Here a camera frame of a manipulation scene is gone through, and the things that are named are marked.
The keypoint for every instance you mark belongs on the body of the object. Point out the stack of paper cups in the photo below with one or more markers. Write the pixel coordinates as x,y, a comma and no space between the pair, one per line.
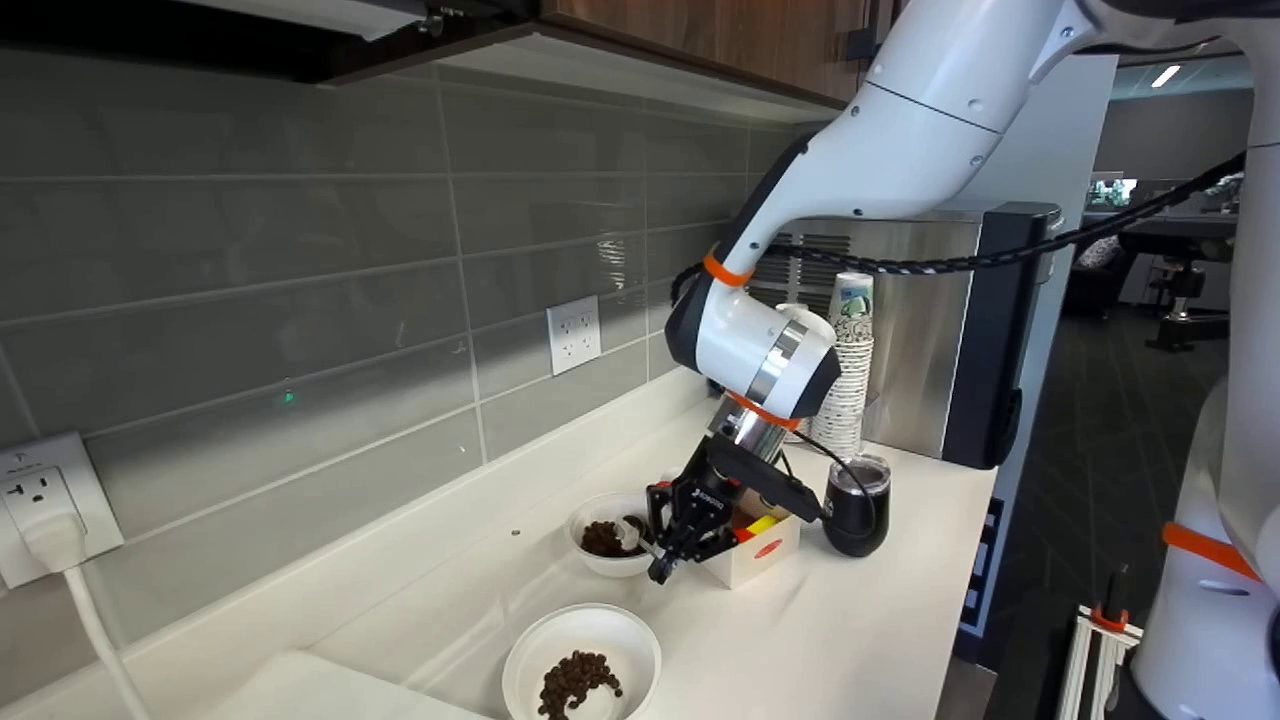
842,413

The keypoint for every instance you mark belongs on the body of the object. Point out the black tumbler with lid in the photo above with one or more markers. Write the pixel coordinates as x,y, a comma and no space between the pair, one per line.
859,504

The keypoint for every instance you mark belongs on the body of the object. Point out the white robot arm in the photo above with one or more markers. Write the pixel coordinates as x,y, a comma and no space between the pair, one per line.
920,125

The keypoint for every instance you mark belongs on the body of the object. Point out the white bowl with beans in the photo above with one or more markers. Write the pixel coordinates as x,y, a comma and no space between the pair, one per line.
631,646

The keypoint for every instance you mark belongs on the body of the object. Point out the white red cardboard box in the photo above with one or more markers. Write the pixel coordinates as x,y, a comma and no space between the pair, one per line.
757,544

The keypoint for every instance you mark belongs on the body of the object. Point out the pile of dark beans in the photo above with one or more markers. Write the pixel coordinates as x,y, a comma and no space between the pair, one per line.
570,682

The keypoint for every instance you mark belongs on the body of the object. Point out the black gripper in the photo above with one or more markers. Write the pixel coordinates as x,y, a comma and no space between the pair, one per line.
692,513

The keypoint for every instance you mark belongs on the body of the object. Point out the white bowl near box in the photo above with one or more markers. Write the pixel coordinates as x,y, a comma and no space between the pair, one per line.
611,541

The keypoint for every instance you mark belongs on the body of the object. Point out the stainless steel appliance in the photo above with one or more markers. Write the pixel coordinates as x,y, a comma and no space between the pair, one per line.
944,367

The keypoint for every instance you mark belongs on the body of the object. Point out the white wall power plug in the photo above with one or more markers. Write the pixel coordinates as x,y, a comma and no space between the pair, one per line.
54,509

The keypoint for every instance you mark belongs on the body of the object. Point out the white wall outlet plate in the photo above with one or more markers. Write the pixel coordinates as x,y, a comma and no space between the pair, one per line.
572,335

